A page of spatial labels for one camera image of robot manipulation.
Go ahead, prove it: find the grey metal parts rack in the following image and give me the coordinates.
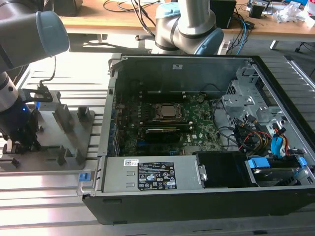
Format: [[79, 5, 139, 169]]
[[0, 89, 96, 173]]

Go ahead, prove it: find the grey power supply unit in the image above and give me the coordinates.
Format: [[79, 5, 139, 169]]
[[102, 156, 205, 194]]

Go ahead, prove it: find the wooden desk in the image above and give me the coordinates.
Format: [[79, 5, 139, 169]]
[[59, 0, 315, 50]]

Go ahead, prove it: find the black graphics card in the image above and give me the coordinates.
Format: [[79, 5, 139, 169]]
[[144, 126, 180, 145]]

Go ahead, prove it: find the silver CPU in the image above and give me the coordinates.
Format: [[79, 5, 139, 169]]
[[158, 105, 180, 118]]

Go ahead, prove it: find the metal socket cover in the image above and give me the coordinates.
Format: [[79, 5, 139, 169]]
[[153, 103, 185, 120]]

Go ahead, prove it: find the black and grey PC case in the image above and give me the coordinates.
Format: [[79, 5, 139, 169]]
[[77, 54, 315, 226]]

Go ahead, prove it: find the green motherboard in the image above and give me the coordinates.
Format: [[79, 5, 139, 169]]
[[114, 94, 223, 158]]

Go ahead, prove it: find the grey metal drive cage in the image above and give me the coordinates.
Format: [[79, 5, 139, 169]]
[[220, 66, 290, 131]]

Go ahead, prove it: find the black computer box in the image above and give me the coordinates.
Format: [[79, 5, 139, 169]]
[[210, 0, 237, 30]]

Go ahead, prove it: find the hard disk in blue carrier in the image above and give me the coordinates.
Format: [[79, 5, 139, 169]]
[[247, 157, 308, 188]]

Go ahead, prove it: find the small black device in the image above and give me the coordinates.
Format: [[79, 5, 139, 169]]
[[248, 3, 267, 18]]

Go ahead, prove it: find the clear plastic bag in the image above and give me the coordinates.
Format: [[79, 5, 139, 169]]
[[273, 0, 315, 25]]

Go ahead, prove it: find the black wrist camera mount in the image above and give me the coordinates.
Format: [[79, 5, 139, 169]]
[[18, 85, 54, 103]]

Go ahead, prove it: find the black camera cable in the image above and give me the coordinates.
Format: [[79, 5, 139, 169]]
[[38, 55, 58, 89]]

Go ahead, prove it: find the blue flat wire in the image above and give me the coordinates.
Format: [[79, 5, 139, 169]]
[[270, 135, 286, 160]]

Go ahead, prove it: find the red yellow power wire bundle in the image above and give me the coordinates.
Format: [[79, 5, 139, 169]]
[[242, 130, 291, 157]]

